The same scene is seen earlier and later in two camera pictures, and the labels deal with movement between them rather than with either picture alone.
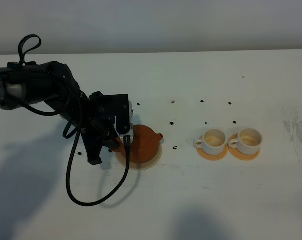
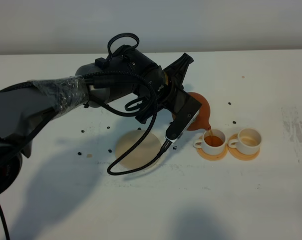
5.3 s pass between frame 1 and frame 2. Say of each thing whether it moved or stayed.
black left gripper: moved
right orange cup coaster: stayed
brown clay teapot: moved
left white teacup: stayed
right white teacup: stayed
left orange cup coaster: stayed
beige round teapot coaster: moved
